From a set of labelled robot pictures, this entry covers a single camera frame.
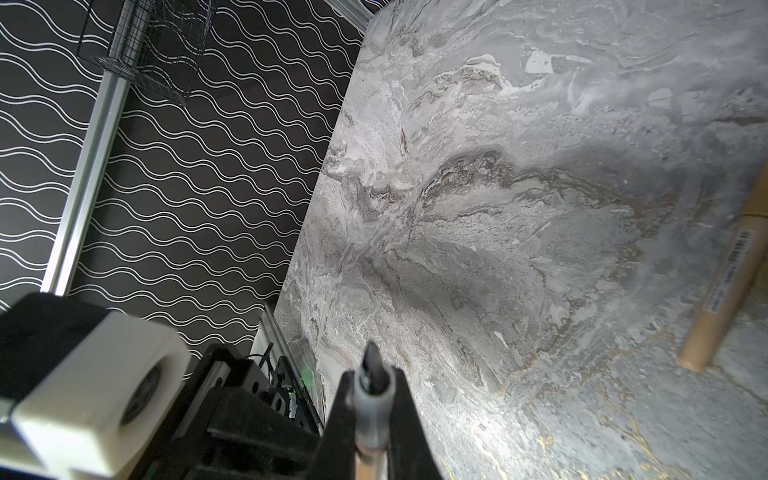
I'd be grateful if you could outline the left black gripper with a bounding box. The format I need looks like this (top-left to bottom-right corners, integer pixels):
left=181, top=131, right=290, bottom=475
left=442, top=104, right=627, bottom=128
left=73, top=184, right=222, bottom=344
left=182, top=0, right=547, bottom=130
left=130, top=345, right=321, bottom=479

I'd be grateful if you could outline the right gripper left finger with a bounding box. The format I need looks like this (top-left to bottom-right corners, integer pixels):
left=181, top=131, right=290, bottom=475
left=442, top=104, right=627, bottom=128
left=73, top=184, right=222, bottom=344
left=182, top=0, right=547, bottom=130
left=305, top=371, right=356, bottom=480

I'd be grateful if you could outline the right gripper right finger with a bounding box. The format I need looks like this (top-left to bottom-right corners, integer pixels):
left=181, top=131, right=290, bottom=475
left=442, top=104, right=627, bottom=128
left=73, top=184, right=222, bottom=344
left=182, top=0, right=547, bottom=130
left=388, top=368, right=442, bottom=480

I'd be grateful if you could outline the orange pen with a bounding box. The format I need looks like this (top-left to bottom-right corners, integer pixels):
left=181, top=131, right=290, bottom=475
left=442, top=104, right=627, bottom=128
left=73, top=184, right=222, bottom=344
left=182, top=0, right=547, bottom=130
left=678, top=168, right=767, bottom=372
left=353, top=341, right=396, bottom=479

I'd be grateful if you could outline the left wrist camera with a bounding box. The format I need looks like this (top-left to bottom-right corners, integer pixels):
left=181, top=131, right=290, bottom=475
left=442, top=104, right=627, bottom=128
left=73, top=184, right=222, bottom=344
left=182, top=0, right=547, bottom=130
left=1, top=293, right=190, bottom=479

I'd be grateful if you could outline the black wire basket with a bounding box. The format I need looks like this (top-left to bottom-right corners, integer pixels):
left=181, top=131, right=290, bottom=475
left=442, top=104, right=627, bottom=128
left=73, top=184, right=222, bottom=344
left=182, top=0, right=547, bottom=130
left=77, top=0, right=219, bottom=106

